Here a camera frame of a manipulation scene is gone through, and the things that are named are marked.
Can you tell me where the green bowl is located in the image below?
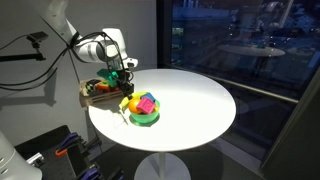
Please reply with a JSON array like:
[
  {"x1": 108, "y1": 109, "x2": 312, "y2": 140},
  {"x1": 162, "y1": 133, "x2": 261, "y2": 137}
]
[{"x1": 128, "y1": 99, "x2": 161, "y2": 126}]

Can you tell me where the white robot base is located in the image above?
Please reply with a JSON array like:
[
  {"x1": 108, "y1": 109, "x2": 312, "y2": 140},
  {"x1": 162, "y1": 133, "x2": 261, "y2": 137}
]
[{"x1": 0, "y1": 130, "x2": 44, "y2": 180}]

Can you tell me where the wooden tray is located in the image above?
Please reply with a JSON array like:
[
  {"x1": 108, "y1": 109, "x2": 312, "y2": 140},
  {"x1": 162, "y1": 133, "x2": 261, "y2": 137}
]
[{"x1": 79, "y1": 78, "x2": 125, "y2": 108}]

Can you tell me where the blue toy cube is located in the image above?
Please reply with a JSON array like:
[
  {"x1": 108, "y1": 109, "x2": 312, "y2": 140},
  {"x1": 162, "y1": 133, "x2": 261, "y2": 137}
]
[{"x1": 141, "y1": 92, "x2": 157, "y2": 103}]

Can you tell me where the white table pedestal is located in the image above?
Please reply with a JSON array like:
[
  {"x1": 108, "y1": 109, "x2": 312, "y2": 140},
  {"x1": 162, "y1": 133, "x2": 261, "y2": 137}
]
[{"x1": 134, "y1": 151, "x2": 193, "y2": 180}]

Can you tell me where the blue handled clamp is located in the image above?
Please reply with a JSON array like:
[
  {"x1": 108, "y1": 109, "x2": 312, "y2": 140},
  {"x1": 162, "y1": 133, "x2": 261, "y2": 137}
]
[
  {"x1": 75, "y1": 165, "x2": 102, "y2": 180},
  {"x1": 54, "y1": 132, "x2": 82, "y2": 157}
]

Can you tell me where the black camera on stand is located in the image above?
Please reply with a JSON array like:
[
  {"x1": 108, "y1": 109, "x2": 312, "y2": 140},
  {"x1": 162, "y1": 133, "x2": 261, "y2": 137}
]
[{"x1": 0, "y1": 31, "x2": 50, "y2": 63}]

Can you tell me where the orange fruit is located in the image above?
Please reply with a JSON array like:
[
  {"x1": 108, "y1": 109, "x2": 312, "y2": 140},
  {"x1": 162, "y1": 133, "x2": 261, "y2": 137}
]
[{"x1": 128, "y1": 98, "x2": 143, "y2": 115}]

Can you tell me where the yellow banana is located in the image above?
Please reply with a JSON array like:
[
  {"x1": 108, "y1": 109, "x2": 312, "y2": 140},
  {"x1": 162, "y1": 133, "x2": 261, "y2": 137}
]
[{"x1": 119, "y1": 91, "x2": 148, "y2": 108}]

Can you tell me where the orange cube with number nine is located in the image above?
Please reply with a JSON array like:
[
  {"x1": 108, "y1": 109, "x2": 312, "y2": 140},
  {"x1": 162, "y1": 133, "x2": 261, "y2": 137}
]
[{"x1": 95, "y1": 81, "x2": 113, "y2": 93}]

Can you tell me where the thin camera cable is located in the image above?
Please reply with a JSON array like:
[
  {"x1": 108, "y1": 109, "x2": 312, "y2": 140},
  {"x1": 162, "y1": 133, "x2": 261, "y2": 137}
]
[{"x1": 0, "y1": 34, "x2": 30, "y2": 52}]

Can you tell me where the black equipment cart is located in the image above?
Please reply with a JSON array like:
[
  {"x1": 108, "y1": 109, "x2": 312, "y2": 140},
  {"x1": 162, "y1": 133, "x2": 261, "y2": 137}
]
[{"x1": 13, "y1": 124, "x2": 125, "y2": 180}]

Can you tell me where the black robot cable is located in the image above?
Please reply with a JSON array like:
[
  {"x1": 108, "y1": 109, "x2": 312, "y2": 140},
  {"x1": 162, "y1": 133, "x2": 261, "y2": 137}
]
[{"x1": 0, "y1": 30, "x2": 132, "y2": 92}]

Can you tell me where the window frame rail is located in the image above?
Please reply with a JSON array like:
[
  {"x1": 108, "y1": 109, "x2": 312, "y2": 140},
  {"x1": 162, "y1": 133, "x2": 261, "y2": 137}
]
[{"x1": 171, "y1": 64, "x2": 300, "y2": 105}]

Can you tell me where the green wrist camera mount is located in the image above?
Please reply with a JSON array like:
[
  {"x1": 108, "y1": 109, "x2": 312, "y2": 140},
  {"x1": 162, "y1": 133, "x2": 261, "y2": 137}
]
[{"x1": 96, "y1": 68, "x2": 119, "y2": 89}]

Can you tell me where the pink toy cube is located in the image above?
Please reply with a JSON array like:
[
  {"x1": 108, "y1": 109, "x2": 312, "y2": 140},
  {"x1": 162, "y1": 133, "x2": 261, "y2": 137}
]
[{"x1": 136, "y1": 97, "x2": 157, "y2": 115}]

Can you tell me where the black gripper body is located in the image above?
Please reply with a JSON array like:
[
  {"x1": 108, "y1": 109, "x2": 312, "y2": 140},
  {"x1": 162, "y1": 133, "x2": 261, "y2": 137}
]
[{"x1": 114, "y1": 67, "x2": 135, "y2": 89}]

